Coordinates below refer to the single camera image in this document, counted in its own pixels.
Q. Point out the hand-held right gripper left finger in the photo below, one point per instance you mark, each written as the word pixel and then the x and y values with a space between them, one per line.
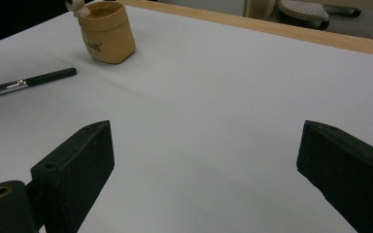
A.
pixel 74 174

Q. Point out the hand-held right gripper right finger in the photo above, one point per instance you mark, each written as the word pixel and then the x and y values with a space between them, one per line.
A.
pixel 346 174

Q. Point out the black makeup brush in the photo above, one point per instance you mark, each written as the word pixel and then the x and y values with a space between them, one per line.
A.
pixel 45 77

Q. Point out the tan cup with hedgehog figure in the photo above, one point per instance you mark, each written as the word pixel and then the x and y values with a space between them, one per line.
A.
pixel 110 39

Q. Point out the white table sheet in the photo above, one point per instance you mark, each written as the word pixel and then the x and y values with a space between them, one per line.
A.
pixel 207 97

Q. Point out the light wooden table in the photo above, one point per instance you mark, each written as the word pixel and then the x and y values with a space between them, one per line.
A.
pixel 272 29

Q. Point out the black curtain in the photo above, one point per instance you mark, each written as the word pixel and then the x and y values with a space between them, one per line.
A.
pixel 13 19

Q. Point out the office chair base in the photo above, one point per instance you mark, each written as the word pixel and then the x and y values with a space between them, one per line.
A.
pixel 304 11

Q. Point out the wooden desk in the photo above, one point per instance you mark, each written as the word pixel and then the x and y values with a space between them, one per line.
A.
pixel 259 8

